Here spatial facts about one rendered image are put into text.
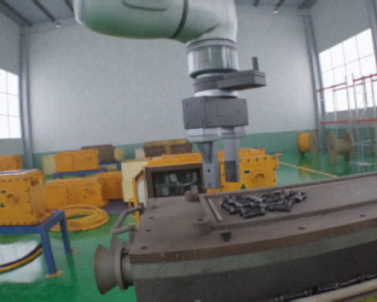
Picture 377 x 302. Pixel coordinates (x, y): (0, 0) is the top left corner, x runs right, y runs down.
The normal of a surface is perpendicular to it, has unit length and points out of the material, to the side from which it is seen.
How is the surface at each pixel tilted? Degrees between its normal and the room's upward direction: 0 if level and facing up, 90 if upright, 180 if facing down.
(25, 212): 90
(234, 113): 90
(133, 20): 139
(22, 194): 90
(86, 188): 90
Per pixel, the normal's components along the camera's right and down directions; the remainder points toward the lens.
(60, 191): 0.10, 0.06
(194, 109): -0.66, 0.11
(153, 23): 0.40, 0.82
